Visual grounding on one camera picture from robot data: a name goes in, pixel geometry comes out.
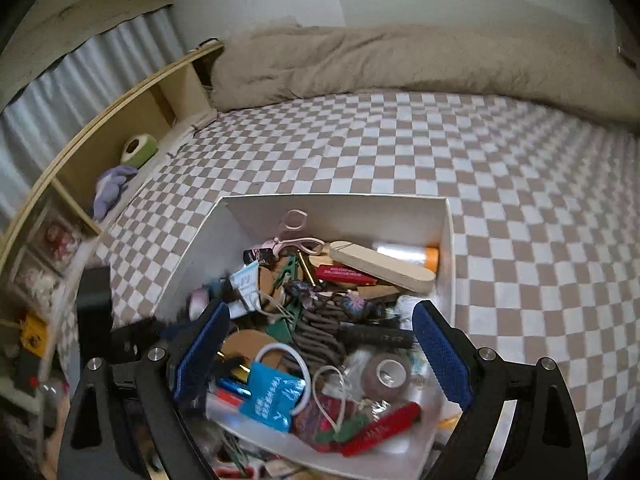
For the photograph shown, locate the pink handled scissors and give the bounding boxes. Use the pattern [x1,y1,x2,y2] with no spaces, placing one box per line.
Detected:
[260,208,328,261]

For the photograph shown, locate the round cork coaster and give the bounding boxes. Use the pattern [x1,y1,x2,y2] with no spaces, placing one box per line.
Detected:
[220,329,281,361]

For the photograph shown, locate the brown tape roll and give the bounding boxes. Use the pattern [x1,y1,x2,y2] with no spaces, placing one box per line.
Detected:
[361,352,413,398]

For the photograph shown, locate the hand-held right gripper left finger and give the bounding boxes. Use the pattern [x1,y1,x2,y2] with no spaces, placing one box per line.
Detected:
[59,299,232,480]

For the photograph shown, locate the red pocket knife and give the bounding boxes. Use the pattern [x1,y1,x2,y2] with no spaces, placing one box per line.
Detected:
[340,402,422,457]

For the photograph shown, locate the wooden headboard shelf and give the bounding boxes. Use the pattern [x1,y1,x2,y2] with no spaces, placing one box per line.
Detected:
[0,40,226,311]

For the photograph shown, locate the purple plush toy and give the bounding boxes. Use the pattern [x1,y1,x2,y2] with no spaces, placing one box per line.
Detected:
[92,164,138,221]

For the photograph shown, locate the clear display case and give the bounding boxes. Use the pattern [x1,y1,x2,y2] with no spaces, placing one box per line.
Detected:
[30,210,83,276]
[10,255,66,311]

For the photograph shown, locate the orange-capped clear tube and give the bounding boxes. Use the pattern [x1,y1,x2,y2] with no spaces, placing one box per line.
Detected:
[375,243,441,273]

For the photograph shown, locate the green avocado plush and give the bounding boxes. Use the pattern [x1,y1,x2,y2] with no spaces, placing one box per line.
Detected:
[120,133,160,166]

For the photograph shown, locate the red flat packet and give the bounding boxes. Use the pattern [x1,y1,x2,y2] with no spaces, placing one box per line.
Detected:
[315,264,373,286]

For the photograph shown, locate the white curtain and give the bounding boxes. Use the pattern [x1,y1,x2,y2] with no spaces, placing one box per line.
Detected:
[0,7,186,221]

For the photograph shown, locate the beige duvet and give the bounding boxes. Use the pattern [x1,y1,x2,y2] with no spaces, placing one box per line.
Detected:
[207,25,640,136]

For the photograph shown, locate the white cable loop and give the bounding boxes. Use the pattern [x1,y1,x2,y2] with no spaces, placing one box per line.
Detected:
[252,342,312,416]

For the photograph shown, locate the yellow box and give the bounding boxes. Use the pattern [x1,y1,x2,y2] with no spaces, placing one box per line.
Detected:
[22,315,48,356]

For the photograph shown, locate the white and blue packet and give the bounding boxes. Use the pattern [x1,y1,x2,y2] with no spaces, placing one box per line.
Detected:
[230,260,262,313]

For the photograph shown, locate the green plastic clip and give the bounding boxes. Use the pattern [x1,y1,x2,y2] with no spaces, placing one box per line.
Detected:
[265,255,306,346]

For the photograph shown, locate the beige wooden case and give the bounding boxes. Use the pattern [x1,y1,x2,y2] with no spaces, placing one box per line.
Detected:
[328,241,437,295]

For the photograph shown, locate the black rubber grip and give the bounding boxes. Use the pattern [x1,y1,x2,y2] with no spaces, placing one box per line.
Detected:
[340,322,418,348]

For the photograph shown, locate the beige curtain valance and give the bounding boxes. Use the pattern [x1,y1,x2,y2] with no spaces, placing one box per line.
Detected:
[0,0,173,106]

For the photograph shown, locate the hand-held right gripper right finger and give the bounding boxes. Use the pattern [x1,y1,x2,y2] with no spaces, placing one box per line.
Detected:
[411,300,588,480]

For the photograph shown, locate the white storage box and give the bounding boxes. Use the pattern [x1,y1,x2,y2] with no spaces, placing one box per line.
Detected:
[152,195,458,478]

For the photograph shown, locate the blue paper packet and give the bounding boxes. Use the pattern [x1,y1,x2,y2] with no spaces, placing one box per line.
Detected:
[239,360,307,433]

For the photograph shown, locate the checkered bed sheet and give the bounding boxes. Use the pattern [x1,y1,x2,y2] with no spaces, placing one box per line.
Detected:
[57,90,640,480]

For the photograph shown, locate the red crochet strawberry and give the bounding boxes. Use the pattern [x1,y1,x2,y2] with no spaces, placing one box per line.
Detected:
[295,395,371,453]

